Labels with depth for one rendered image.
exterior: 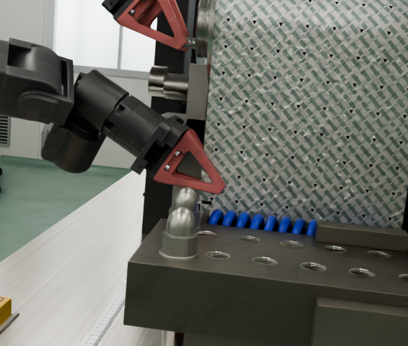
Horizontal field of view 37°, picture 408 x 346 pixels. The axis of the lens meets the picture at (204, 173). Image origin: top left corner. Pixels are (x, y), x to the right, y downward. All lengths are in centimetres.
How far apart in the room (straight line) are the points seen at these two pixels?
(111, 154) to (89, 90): 585
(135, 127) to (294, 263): 24
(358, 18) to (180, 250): 33
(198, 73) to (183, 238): 29
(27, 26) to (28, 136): 116
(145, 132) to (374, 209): 27
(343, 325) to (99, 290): 40
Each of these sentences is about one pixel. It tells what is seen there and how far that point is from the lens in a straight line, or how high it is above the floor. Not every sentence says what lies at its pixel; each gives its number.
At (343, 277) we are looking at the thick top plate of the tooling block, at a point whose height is 103.
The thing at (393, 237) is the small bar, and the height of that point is 104.
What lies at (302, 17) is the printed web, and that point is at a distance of 70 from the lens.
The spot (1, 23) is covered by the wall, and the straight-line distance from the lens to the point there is 690.
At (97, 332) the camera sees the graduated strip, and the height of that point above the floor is 90.
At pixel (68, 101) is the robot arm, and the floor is 115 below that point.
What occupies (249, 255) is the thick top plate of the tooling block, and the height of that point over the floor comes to 103.
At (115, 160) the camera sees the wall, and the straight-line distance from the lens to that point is 655.
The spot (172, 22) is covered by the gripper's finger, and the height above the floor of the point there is 125.
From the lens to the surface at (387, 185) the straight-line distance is 72.
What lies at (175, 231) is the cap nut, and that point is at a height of 106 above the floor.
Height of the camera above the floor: 120
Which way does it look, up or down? 10 degrees down
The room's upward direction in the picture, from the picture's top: 5 degrees clockwise
